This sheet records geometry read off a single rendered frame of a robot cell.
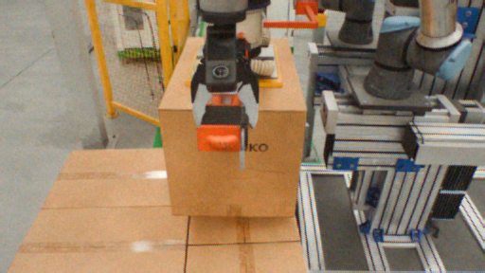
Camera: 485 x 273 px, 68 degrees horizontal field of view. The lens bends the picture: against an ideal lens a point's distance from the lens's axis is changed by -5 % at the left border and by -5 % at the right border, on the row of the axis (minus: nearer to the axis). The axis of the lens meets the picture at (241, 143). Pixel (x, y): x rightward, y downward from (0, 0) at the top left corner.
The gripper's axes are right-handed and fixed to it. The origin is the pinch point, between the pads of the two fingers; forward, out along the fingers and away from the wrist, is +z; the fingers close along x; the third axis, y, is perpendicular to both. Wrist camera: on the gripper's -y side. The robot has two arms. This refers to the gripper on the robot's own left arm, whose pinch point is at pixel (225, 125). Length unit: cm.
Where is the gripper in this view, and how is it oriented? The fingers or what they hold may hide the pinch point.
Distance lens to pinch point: 67.1
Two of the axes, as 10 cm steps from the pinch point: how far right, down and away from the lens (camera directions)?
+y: 0.2, -5.6, 8.3
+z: 0.0, 8.3, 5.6
